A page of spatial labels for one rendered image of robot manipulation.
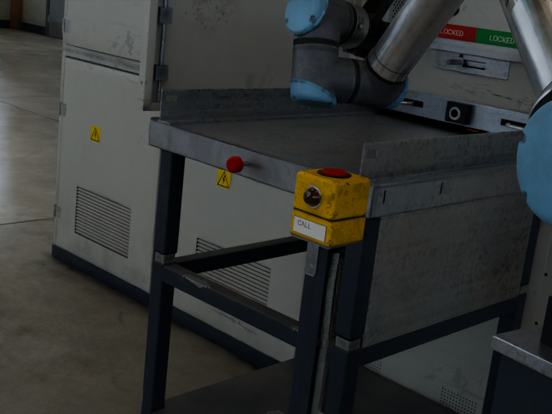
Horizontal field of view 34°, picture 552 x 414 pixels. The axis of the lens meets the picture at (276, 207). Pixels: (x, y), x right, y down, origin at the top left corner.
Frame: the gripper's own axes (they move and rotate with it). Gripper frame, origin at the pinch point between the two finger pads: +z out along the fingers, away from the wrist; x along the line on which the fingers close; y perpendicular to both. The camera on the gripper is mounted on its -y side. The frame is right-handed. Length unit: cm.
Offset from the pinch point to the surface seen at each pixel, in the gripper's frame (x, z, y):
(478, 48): 3.9, 21.6, -2.1
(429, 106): -9.3, 27.0, 13.4
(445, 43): -5.4, 21.5, -2.0
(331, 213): 42, -65, 33
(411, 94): -15.3, 26.6, 11.5
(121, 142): -131, 28, 48
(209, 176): -84, 28, 49
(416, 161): 27.9, -27.0, 24.8
